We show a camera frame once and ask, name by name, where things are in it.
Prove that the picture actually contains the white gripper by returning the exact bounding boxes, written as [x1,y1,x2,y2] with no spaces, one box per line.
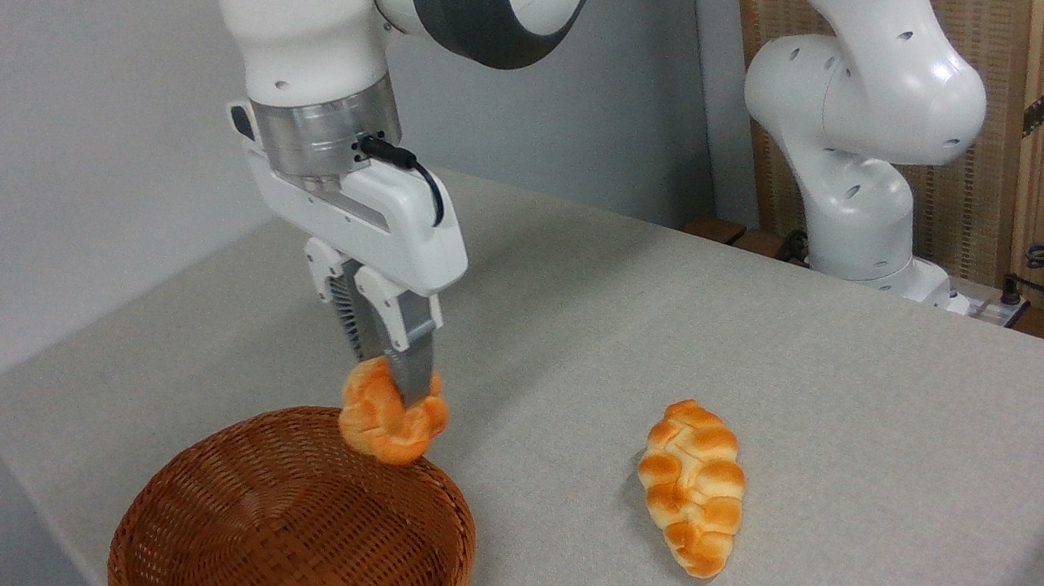
[227,74,487,430]

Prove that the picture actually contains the round knotted bread roll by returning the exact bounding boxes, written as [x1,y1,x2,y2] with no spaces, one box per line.
[331,348,456,474]

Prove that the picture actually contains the brown wicker basket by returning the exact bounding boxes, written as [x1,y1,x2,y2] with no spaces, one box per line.
[89,385,484,586]

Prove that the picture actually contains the long braided bread loaf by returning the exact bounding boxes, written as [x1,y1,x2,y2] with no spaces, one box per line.
[629,393,758,586]

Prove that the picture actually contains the brown wooden base board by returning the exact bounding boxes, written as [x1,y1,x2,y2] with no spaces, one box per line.
[679,203,814,284]

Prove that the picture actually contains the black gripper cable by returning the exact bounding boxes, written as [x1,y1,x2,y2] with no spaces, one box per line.
[357,126,449,236]

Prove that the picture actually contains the black base cable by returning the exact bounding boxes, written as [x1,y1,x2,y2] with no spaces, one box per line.
[773,228,813,266]

